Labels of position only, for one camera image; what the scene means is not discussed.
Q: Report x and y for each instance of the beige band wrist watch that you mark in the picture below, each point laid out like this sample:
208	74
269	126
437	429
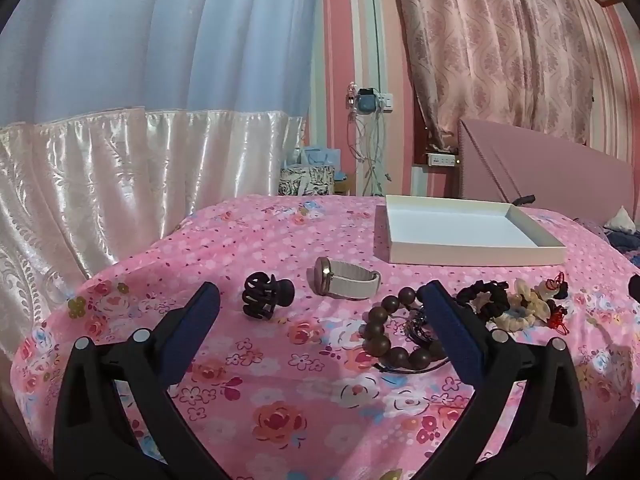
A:
345	280

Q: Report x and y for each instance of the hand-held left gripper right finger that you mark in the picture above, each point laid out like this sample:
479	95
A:
452	330

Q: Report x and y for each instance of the white shallow box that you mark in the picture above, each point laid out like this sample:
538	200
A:
450	225

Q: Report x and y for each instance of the cream flower scrunchie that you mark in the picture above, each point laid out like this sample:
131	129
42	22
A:
527	302

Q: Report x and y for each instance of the white power strip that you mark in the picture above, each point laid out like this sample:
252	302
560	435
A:
441	159

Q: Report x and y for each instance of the purple dotted quilt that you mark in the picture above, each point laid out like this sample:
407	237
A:
600	240

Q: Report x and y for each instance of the black scrunchie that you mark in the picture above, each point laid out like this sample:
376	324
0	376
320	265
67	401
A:
492	290

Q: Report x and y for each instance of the black hair claw clip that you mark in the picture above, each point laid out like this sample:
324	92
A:
265	295

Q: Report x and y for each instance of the pink patterned curtain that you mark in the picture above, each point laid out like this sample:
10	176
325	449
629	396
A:
490	50

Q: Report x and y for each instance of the pink padded headboard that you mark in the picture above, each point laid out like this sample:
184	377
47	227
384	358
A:
550	170

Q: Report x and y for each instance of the light blue gift bag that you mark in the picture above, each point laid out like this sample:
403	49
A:
315	156

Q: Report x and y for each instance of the white cloth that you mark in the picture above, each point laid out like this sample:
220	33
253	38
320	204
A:
622	221

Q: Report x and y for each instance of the black white patterned tote bag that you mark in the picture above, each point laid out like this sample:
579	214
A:
305	181

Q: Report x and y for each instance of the blue pouch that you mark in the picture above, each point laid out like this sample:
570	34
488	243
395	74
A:
365	101

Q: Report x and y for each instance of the white wall outlet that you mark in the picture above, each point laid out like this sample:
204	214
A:
384	101

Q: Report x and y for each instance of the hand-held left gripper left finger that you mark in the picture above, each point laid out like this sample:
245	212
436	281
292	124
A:
192	330

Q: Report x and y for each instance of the blue and white curtain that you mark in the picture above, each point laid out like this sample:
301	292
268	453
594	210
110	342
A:
150	50

